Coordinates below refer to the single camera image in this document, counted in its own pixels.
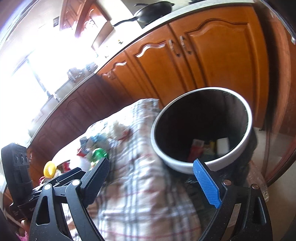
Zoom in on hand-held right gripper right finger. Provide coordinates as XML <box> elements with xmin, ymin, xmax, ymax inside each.
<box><xmin>193</xmin><ymin>159</ymin><xmax>272</xmax><ymax>241</ymax></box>

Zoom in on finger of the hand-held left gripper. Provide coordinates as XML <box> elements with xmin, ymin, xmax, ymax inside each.
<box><xmin>54</xmin><ymin>170</ymin><xmax>86</xmax><ymax>186</ymax></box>

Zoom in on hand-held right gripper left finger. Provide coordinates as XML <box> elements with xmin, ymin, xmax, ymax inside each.
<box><xmin>30</xmin><ymin>158</ymin><xmax>110</xmax><ymax>241</ymax></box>

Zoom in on black bin with white rim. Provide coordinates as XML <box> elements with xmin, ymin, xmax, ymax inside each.
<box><xmin>150</xmin><ymin>87</ymin><xmax>258</xmax><ymax>186</ymax></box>

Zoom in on red can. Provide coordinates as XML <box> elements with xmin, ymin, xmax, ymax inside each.
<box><xmin>58</xmin><ymin>160</ymin><xmax>71</xmax><ymax>174</ymax></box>

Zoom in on yellow round plastic item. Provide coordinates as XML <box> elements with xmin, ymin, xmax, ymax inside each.
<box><xmin>43</xmin><ymin>161</ymin><xmax>57</xmax><ymax>179</ymax></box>

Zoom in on green plastic item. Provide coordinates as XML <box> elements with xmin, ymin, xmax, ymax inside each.
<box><xmin>90</xmin><ymin>148</ymin><xmax>109</xmax><ymax>163</ymax></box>

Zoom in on red packet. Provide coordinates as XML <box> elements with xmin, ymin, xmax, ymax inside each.
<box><xmin>187</xmin><ymin>138</ymin><xmax>205</xmax><ymax>163</ymax></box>

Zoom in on white flat box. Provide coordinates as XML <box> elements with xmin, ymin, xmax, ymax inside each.
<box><xmin>216</xmin><ymin>138</ymin><xmax>230</xmax><ymax>156</ymax></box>

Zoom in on crumpled blue wrapper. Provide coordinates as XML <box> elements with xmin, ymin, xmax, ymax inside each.
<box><xmin>80</xmin><ymin>134</ymin><xmax>109</xmax><ymax>151</ymax></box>

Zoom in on plaid blanket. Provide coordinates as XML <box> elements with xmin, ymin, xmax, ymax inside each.
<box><xmin>52</xmin><ymin>98</ymin><xmax>204</xmax><ymax>241</ymax></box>

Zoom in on wooden kitchen base cabinet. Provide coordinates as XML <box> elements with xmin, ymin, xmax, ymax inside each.
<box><xmin>5</xmin><ymin>5</ymin><xmax>273</xmax><ymax>200</ymax></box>

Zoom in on wooden glass display cabinet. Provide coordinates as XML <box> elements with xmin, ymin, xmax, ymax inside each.
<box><xmin>253</xmin><ymin>0</ymin><xmax>296</xmax><ymax>188</ymax></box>

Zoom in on black wok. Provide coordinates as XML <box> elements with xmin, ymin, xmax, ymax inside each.
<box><xmin>112</xmin><ymin>1</ymin><xmax>174</xmax><ymax>29</ymax></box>

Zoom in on metal cabinet door handle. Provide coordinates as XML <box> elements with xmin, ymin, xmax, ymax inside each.
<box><xmin>168</xmin><ymin>39</ymin><xmax>180</xmax><ymax>57</ymax></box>
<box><xmin>179</xmin><ymin>35</ymin><xmax>193</xmax><ymax>55</ymax></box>

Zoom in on wooden wall cabinet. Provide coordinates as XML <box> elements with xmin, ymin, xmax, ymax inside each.
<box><xmin>59</xmin><ymin>0</ymin><xmax>111</xmax><ymax>39</ymax></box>

